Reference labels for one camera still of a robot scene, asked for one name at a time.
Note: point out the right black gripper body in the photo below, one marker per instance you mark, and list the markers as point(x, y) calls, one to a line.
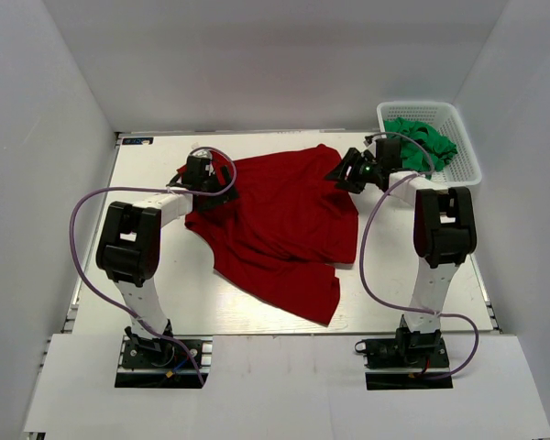
point(368, 173)

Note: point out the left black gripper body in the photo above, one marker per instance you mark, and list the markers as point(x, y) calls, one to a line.
point(204, 186)

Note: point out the red t-shirt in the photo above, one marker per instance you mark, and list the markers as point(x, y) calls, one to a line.
point(281, 238)

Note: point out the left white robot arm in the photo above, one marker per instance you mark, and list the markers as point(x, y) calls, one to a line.
point(128, 251)

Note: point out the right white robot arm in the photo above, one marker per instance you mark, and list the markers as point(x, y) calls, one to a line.
point(444, 231)

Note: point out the green t-shirt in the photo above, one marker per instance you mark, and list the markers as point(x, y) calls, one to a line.
point(440, 149)

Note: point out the blue label sticker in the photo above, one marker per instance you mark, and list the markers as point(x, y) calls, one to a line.
point(137, 141)

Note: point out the white plastic basket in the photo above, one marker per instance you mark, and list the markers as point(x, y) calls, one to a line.
point(464, 169)

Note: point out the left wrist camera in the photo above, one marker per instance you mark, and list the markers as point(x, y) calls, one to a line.
point(198, 168)

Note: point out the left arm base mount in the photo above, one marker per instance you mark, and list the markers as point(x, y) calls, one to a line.
point(160, 364)

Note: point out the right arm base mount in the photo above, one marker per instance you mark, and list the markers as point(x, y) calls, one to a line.
point(408, 361)

